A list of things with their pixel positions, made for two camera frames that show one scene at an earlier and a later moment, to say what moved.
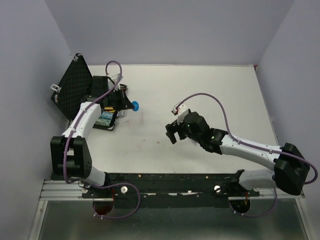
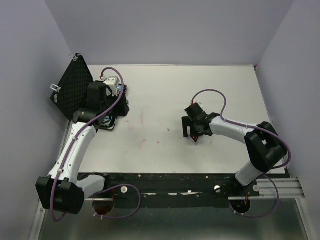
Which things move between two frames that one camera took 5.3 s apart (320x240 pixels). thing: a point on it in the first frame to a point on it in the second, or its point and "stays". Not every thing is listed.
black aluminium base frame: (170, 190) stays
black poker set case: (78, 86) stays
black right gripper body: (182, 129) to (194, 130)
